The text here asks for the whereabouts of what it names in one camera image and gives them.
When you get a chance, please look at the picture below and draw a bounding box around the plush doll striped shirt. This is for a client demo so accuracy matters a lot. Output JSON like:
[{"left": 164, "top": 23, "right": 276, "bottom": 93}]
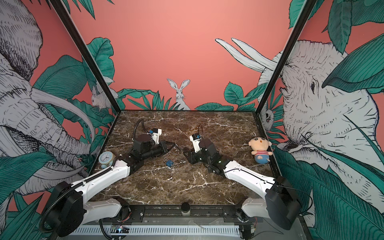
[{"left": 249, "top": 137, "right": 273, "bottom": 164}]

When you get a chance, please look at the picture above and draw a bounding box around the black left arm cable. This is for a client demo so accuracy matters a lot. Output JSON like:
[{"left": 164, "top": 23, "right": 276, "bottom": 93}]
[{"left": 132, "top": 118, "right": 147, "bottom": 139}]

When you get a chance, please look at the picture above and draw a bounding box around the green circuit board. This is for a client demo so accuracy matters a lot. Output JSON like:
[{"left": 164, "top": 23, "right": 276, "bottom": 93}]
[{"left": 111, "top": 225, "right": 130, "bottom": 235}]

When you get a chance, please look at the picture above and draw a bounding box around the blue padlock with keys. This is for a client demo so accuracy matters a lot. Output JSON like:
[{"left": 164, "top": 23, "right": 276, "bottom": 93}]
[{"left": 166, "top": 160, "right": 175, "bottom": 168}]

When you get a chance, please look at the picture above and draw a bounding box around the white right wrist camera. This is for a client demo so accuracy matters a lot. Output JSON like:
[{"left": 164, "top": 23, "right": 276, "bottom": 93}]
[{"left": 190, "top": 133, "right": 201, "bottom": 153}]

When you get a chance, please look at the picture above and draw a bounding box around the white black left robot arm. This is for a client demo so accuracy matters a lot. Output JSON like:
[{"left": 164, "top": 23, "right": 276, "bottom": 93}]
[{"left": 39, "top": 133, "right": 176, "bottom": 237}]

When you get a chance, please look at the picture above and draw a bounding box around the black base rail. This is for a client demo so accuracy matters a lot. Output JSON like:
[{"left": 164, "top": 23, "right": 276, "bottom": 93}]
[{"left": 104, "top": 205, "right": 262, "bottom": 225}]

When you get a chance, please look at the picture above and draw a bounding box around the black knob on rail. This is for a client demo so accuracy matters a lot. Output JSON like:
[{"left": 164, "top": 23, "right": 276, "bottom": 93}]
[{"left": 181, "top": 202, "right": 191, "bottom": 216}]

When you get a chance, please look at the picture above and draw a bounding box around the black corner frame post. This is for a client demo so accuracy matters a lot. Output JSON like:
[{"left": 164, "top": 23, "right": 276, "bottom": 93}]
[
  {"left": 50, "top": 0, "right": 121, "bottom": 115},
  {"left": 256, "top": 0, "right": 317, "bottom": 115}
]

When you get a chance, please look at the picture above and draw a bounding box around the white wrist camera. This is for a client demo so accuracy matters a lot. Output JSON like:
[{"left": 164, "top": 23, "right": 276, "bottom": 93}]
[
  {"left": 149, "top": 128, "right": 162, "bottom": 145},
  {"left": 190, "top": 133, "right": 201, "bottom": 153}
]

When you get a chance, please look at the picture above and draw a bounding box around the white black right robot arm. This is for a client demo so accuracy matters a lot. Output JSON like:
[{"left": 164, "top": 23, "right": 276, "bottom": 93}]
[{"left": 184, "top": 134, "right": 302, "bottom": 230}]

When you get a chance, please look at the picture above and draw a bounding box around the small teal alarm clock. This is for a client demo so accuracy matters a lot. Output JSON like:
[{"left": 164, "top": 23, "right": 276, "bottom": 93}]
[{"left": 98, "top": 151, "right": 116, "bottom": 169}]

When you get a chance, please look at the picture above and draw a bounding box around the black right corner frame post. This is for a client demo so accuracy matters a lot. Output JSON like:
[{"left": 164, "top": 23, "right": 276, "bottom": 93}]
[{"left": 256, "top": 0, "right": 317, "bottom": 115}]

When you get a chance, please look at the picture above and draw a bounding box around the black left corner frame post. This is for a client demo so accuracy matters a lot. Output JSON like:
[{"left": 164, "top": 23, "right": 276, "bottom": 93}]
[{"left": 50, "top": 0, "right": 121, "bottom": 115}]

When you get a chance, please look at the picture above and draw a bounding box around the white ventilated strip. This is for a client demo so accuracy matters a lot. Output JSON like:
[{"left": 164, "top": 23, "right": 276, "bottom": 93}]
[{"left": 71, "top": 224, "right": 241, "bottom": 237}]

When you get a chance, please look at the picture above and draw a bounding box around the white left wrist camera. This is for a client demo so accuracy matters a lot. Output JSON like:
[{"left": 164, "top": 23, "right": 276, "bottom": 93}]
[{"left": 149, "top": 128, "right": 162, "bottom": 145}]

